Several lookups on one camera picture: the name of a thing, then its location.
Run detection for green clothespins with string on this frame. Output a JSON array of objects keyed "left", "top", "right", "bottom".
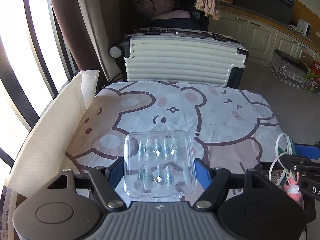
[{"left": 267, "top": 133, "right": 298, "bottom": 187}]

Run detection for pink crochet doll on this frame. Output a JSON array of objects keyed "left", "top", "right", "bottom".
[{"left": 283, "top": 177, "right": 302, "bottom": 204}]

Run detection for clear plastic nail box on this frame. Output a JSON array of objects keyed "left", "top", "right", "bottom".
[{"left": 124, "top": 131, "right": 197, "bottom": 201}]

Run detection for cartoon bear bed sheet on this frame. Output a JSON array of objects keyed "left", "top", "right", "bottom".
[{"left": 63, "top": 80, "right": 283, "bottom": 203}]

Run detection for white foam sheet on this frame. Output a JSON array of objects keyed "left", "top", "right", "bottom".
[{"left": 4, "top": 70, "right": 99, "bottom": 197}]

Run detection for red and green carton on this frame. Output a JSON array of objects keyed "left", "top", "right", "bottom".
[{"left": 303, "top": 60, "right": 320, "bottom": 93}]

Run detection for pack of water bottles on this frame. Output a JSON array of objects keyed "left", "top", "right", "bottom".
[{"left": 271, "top": 49, "right": 310, "bottom": 88}]

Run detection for white countertop appliance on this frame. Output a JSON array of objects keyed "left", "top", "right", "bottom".
[{"left": 297, "top": 19, "right": 311, "bottom": 37}]

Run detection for cream kitchen cabinets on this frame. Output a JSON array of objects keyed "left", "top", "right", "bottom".
[{"left": 208, "top": 3, "right": 319, "bottom": 66}]

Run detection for cream ribbed suitcase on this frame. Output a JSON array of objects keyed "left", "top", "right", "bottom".
[{"left": 109, "top": 28, "right": 249, "bottom": 88}]

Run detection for brown curtain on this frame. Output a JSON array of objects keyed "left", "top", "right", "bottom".
[{"left": 50, "top": 0, "right": 107, "bottom": 85}]

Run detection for hanging beige tassel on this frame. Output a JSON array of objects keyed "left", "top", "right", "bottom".
[{"left": 195, "top": 0, "right": 221, "bottom": 21}]

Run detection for pink plush pillow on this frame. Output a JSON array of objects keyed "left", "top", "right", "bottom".
[{"left": 133, "top": 0, "right": 191, "bottom": 20}]

